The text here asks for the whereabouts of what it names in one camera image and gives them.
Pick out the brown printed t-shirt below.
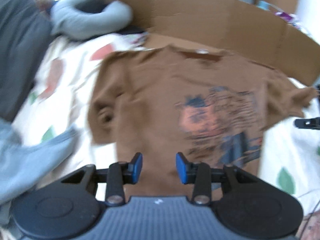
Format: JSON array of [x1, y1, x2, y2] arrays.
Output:
[[88, 46, 317, 197]]

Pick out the cream bear print bedsheet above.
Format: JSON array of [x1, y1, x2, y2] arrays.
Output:
[[0, 31, 320, 240]]

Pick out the blue denim garment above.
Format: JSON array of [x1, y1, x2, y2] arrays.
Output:
[[1, 119, 78, 205]]

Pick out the purple white detergent bag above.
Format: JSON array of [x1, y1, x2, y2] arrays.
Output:
[[275, 11, 300, 29]]

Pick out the detergent bottle blue cap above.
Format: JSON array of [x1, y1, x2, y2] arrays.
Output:
[[257, 0, 270, 11]]

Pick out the brown cardboard sheet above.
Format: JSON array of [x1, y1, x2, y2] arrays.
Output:
[[94, 0, 320, 87]]

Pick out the grey neck pillow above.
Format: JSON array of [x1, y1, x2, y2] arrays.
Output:
[[51, 0, 133, 41]]

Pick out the dark grey pillow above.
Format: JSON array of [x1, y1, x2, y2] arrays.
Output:
[[1, 0, 53, 122]]

